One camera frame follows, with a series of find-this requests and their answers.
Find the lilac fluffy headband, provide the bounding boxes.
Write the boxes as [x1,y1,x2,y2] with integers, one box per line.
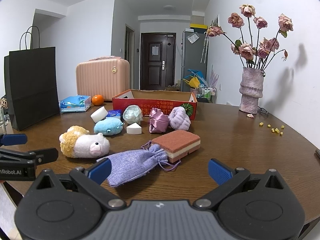
[169,106,191,131]

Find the white round sponge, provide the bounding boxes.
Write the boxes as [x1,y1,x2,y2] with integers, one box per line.
[91,106,108,123]

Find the dried pink roses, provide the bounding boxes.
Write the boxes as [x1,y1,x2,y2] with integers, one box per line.
[206,4,293,73]

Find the grey refrigerator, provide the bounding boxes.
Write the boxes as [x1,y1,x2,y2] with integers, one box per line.
[181,28,207,92]

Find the dark brown door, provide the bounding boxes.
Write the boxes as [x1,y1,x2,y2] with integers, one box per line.
[140,33,176,90]

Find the pink ceramic vase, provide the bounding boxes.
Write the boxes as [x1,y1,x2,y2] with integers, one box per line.
[239,67,264,114]

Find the purple linen drawstring pouch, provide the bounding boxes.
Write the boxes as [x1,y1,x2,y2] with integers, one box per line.
[106,142,181,187]

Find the pink ribbed suitcase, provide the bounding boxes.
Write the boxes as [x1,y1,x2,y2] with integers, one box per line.
[75,56,130,101]

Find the red cardboard box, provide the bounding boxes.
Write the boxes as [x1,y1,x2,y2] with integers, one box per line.
[112,89,197,120]

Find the blue tissue package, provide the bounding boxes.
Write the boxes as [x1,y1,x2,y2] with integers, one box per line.
[60,95,91,113]

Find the black paper bag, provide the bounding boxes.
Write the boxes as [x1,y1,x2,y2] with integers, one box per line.
[3,25,61,132]

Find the blue tissue pocket pack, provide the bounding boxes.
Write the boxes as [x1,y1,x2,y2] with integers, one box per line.
[106,109,121,120]

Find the white triangular sponge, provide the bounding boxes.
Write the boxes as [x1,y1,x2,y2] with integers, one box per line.
[126,122,142,135]

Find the yellow white hamster plush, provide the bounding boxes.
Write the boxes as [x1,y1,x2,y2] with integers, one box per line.
[59,126,110,158]

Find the iridescent white shower cap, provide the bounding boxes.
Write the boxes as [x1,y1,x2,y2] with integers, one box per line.
[123,105,143,125]

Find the orange fruit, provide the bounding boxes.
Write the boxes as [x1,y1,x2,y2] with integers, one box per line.
[92,94,104,106]

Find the light blue plush toy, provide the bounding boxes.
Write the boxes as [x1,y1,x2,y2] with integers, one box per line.
[94,118,124,136]

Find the brown layered sponge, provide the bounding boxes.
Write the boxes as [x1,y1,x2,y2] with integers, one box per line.
[151,130,201,163]

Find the wire rack with bottles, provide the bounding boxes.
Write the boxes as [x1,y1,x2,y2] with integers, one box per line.
[197,84,216,101]

